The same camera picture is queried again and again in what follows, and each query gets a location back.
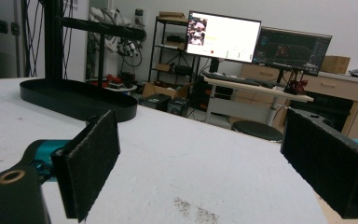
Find black keyboard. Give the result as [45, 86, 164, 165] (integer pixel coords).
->
[201, 71, 263, 87]

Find flat cardboard box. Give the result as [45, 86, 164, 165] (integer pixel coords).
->
[158, 10, 188, 23]

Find monitor with dark screen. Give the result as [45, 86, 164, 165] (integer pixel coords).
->
[252, 26, 333, 77]

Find open cardboard box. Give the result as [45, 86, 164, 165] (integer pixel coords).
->
[141, 81, 191, 100]

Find white robot equipment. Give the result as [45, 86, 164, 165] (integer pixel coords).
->
[88, 7, 147, 68]

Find red and black device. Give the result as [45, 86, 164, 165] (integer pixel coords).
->
[283, 77, 310, 96]

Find black box with green label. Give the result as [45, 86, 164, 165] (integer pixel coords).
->
[139, 93, 172, 112]

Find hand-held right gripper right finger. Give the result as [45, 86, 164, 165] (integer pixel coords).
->
[280, 106, 358, 219]

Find light wooden desk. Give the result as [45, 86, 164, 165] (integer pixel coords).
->
[203, 76, 315, 126]

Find round black stool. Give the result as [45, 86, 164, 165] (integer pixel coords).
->
[230, 119, 284, 142]

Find closed cardboard box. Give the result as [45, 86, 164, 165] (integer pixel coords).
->
[319, 55, 351, 75]

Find black metal shelf rack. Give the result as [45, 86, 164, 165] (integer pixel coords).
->
[147, 16, 200, 91]

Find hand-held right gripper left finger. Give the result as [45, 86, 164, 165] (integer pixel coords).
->
[50, 109, 121, 223]

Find monitor with white screen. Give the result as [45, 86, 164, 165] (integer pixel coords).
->
[185, 10, 262, 64]

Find black metal stand post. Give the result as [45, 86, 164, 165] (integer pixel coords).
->
[41, 0, 64, 82]

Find red device on round table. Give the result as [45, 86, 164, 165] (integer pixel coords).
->
[96, 72, 138, 93]

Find hanging black cables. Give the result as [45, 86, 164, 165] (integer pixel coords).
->
[21, 0, 46, 78]

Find black two-tier tray stand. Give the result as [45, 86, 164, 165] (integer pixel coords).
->
[19, 17, 147, 123]

